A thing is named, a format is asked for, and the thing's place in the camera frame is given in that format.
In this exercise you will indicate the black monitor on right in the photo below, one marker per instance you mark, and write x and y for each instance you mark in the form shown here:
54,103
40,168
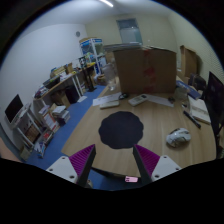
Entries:
214,98

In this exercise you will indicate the brown cardboard box right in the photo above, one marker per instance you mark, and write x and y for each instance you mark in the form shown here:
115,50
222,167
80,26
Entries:
188,61

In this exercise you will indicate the white paper sheet left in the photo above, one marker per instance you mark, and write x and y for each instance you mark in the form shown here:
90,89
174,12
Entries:
105,99

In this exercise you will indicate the black round mouse pad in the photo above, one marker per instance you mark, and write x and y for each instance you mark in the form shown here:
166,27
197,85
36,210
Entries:
121,130

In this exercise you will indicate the white paper sheet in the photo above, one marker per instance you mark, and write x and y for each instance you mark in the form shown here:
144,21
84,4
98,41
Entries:
105,99
160,100

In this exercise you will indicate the white framed monitor left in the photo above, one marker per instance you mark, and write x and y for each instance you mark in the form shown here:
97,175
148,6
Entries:
13,109

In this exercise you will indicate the window with frosted glass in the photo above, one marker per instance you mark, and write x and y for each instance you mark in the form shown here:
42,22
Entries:
129,30

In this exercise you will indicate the small black round object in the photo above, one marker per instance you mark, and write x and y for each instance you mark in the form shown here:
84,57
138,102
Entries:
123,96

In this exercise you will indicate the large brown cardboard box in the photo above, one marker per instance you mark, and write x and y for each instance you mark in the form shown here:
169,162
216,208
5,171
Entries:
149,70

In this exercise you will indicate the white low bookshelf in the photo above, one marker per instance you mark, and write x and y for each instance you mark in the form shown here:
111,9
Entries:
34,134

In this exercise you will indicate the black pen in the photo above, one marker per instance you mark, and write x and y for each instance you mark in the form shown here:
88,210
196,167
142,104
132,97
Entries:
192,119

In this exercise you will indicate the blue book on table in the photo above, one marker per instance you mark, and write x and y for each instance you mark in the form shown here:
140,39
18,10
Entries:
190,91

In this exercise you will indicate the round wall clock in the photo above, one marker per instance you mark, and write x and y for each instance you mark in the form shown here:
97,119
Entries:
78,33

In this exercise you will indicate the stack of books on floor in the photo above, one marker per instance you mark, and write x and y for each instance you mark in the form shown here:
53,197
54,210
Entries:
61,114

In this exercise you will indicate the blue glass display cabinet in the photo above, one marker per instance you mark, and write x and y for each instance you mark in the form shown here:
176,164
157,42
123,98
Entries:
92,49

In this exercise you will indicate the clear plastic bottle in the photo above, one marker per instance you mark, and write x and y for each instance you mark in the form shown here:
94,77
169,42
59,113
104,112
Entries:
110,76

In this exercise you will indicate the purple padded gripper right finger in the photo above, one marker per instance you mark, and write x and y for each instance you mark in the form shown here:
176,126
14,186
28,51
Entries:
153,167

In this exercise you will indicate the white paper sheet right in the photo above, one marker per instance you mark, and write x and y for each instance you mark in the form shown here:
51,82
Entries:
160,100

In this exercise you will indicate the white open notebook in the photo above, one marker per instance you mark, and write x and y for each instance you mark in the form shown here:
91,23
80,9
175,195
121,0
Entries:
199,110

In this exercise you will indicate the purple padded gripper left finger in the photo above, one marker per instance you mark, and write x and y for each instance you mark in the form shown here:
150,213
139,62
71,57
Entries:
75,168

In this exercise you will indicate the long wooden side desk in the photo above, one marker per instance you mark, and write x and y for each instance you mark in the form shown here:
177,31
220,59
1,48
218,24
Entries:
53,83

